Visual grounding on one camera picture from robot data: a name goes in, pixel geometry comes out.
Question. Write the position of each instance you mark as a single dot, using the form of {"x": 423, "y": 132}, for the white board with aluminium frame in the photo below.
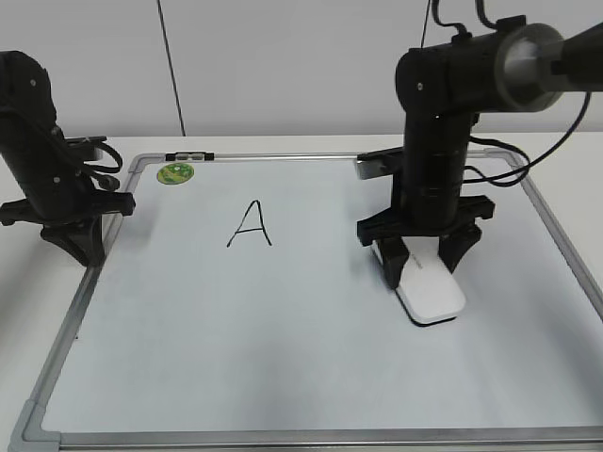
{"x": 239, "y": 310}

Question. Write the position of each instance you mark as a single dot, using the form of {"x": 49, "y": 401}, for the white board eraser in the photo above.
{"x": 427, "y": 291}

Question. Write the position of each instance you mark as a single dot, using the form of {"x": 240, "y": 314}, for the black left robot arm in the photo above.
{"x": 69, "y": 184}

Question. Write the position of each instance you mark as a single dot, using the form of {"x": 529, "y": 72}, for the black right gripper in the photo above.
{"x": 456, "y": 238}

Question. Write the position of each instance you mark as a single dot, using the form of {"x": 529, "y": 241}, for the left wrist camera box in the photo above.
{"x": 86, "y": 149}

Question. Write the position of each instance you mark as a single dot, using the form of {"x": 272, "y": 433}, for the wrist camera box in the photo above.
{"x": 380, "y": 163}
{"x": 86, "y": 149}

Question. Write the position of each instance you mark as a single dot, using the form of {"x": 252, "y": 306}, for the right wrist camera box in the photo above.
{"x": 380, "y": 163}

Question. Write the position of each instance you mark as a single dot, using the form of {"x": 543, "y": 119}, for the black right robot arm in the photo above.
{"x": 517, "y": 67}

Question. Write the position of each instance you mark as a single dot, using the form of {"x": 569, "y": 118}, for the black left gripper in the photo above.
{"x": 82, "y": 235}

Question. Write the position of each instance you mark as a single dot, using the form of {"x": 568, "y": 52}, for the round green magnet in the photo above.
{"x": 175, "y": 174}

